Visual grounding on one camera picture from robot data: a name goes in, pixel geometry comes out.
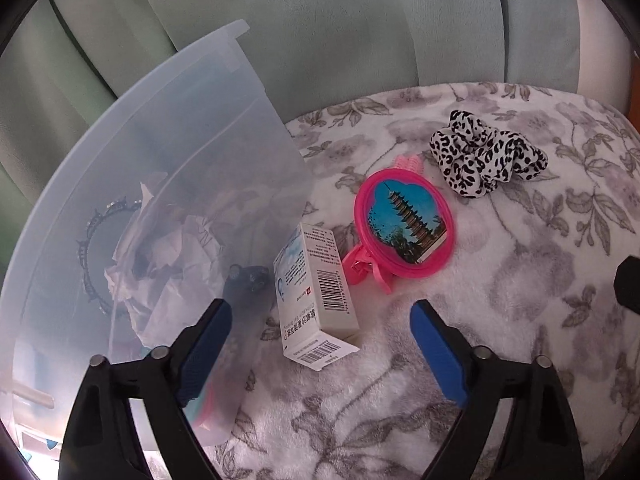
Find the black and white spotted scrunchie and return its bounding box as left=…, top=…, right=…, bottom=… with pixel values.
left=429, top=109, right=550, bottom=198

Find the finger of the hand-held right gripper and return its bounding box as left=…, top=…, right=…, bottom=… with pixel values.
left=614, top=256, right=640, bottom=311

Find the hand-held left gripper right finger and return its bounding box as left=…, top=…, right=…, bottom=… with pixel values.
left=409, top=300, right=586, bottom=480

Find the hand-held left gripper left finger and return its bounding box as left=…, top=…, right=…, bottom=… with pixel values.
left=57, top=299, right=233, bottom=480

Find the clear plastic container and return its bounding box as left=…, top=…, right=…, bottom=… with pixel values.
left=0, top=19, right=313, bottom=453

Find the white paper ball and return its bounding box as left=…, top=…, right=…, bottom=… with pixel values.
left=102, top=172, right=226, bottom=351

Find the small white medicine box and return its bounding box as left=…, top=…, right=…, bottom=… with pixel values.
left=272, top=225, right=361, bottom=372

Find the pale green curtain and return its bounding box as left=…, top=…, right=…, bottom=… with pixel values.
left=0, top=0, right=591, bottom=221

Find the black hair clip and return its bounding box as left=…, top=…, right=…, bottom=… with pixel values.
left=222, top=264, right=271, bottom=306

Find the grey floral fleece blanket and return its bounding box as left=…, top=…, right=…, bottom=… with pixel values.
left=135, top=82, right=640, bottom=480

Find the pink oval pocket mirror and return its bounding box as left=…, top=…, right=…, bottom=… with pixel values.
left=342, top=167, right=448, bottom=296

